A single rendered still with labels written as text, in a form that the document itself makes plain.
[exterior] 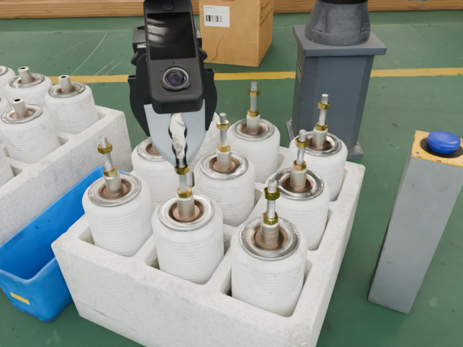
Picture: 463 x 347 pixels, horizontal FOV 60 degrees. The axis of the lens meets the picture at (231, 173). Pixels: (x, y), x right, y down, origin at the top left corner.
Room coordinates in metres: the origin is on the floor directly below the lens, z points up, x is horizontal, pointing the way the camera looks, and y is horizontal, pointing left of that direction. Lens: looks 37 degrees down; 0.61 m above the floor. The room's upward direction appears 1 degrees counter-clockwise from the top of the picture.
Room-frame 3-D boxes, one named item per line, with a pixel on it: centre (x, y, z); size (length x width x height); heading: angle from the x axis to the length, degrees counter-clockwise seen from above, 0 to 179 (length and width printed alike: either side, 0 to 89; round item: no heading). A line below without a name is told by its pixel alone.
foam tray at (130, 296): (0.51, 0.01, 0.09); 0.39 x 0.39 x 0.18; 65
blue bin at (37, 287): (0.55, 0.30, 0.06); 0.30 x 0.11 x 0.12; 155
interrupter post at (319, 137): (0.56, -0.15, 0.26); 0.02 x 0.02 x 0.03
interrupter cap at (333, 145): (0.56, -0.15, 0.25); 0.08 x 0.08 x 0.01
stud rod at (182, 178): (0.40, 0.06, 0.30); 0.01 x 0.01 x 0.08
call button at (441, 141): (0.45, -0.28, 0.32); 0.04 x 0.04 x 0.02
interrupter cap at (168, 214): (0.40, 0.06, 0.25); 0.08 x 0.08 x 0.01
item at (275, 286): (0.35, -0.05, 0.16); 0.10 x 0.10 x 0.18
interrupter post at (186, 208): (0.40, 0.06, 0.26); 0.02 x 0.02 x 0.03
